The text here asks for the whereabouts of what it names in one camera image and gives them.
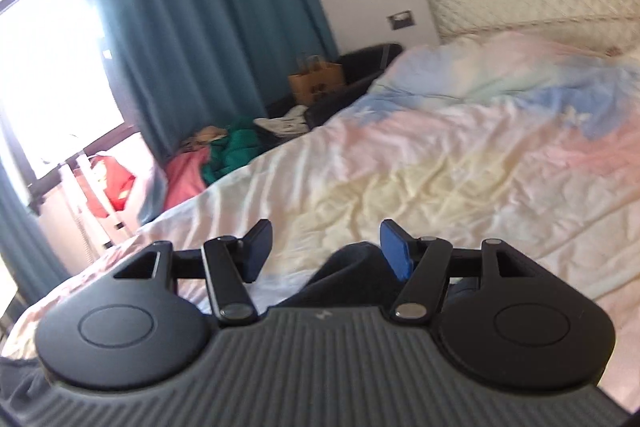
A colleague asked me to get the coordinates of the black garment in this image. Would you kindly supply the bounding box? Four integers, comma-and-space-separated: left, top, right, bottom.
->
1, 242, 402, 417

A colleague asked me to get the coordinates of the pink cloth pile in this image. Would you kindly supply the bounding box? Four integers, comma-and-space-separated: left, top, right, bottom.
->
164, 147, 209, 210

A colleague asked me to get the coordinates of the light blue cloth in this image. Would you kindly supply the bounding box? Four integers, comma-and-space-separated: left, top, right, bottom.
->
127, 164, 168, 227

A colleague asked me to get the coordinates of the white garment steamer stand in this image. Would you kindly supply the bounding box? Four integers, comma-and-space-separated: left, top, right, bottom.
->
58, 150, 131, 261

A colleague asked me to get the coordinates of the green garment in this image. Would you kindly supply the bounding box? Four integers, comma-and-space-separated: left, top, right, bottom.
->
200, 119, 264, 186

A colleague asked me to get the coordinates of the beige crumpled cloth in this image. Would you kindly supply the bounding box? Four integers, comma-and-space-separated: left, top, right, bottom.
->
180, 126, 228, 152

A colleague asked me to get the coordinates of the pastel bed duvet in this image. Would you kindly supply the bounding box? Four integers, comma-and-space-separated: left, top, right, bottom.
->
2, 32, 639, 410

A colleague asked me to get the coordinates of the red garment on hanger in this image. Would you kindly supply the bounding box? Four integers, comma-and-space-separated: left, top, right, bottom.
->
74, 155, 136, 219

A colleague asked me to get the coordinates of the white cloth on chair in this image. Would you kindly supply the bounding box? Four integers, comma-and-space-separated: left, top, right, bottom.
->
254, 105, 309, 139

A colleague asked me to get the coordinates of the black armchair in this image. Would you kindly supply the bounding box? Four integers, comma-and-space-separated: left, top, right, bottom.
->
264, 42, 405, 134

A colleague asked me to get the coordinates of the teal left curtain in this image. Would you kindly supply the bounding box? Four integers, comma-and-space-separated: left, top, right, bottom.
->
0, 166, 70, 305

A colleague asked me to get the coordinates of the teal curtain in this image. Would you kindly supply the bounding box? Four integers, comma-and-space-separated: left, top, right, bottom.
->
88, 0, 337, 161
0, 166, 70, 305

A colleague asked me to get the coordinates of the brown paper bag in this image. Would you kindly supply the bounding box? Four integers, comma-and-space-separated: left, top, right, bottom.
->
288, 55, 345, 106

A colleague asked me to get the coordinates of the teal right curtain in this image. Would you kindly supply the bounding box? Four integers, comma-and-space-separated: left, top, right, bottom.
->
88, 0, 337, 161

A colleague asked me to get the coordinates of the window with black frame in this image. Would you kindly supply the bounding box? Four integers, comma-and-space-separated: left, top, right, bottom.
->
1, 0, 137, 212

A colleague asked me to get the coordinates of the wall power socket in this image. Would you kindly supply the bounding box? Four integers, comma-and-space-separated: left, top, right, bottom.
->
387, 10, 416, 31

